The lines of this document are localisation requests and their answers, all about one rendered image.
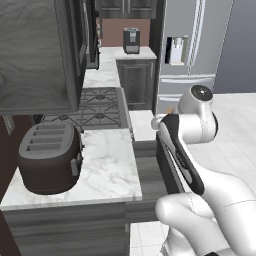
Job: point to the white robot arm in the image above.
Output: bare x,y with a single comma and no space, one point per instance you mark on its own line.
230,203

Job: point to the open grey drawer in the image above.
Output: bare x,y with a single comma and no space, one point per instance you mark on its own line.
150,173

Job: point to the dark tall cabinet panel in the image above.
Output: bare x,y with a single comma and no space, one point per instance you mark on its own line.
156,30

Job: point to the grey counter base cabinet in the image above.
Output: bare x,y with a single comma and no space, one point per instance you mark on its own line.
63,230

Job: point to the grey gas hob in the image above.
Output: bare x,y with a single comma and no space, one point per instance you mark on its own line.
96,106

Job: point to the dark grey base cabinets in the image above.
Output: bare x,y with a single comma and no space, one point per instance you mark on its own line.
136,83

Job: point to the dark grey toaster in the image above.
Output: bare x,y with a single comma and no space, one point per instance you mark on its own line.
50,163

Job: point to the dark grey coffee machine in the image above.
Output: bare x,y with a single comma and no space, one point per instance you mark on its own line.
131,40

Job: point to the silver fridge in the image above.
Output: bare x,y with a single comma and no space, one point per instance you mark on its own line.
200,43

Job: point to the dark wall oven stack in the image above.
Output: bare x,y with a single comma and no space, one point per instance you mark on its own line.
92,36

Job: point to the open grey wall cabinet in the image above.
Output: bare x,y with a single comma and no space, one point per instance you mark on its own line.
33,56

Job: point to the dark grey wall cabinets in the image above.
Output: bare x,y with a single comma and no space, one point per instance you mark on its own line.
126,8

